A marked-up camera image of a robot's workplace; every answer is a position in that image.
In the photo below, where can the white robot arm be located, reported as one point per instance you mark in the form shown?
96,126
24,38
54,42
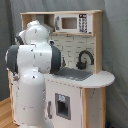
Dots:
28,63

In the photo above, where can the wooden toy kitchen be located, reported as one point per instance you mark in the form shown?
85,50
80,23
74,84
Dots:
87,97

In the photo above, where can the black toy faucet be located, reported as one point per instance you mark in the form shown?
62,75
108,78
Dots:
82,63

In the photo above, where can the grey toy sink basin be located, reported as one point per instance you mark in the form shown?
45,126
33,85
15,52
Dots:
74,74

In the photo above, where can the toy microwave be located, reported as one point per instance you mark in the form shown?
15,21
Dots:
73,23

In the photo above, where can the grey toy range hood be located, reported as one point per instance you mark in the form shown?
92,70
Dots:
43,21

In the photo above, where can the grey fabric backdrop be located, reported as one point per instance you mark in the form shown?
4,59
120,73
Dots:
115,44

